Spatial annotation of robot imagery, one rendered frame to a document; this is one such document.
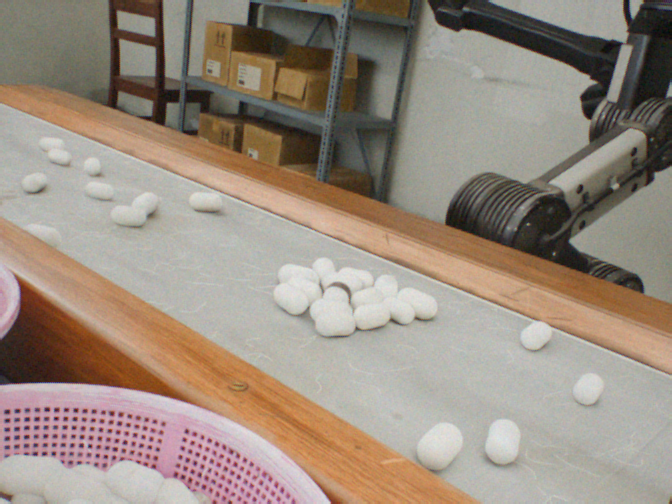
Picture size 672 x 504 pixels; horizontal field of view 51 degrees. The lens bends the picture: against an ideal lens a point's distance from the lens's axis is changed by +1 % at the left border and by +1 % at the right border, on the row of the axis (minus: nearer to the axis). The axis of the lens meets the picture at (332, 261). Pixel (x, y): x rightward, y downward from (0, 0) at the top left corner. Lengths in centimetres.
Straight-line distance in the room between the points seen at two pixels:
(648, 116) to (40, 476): 97
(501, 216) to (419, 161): 223
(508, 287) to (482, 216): 29
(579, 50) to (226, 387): 124
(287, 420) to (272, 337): 15
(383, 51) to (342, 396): 291
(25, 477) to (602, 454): 34
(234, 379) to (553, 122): 247
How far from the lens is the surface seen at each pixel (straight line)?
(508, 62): 292
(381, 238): 75
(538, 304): 67
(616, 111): 117
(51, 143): 102
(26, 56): 510
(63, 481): 38
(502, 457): 43
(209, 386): 41
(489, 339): 60
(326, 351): 52
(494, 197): 96
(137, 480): 37
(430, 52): 315
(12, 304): 49
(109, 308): 50
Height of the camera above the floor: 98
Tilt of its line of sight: 20 degrees down
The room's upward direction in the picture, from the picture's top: 9 degrees clockwise
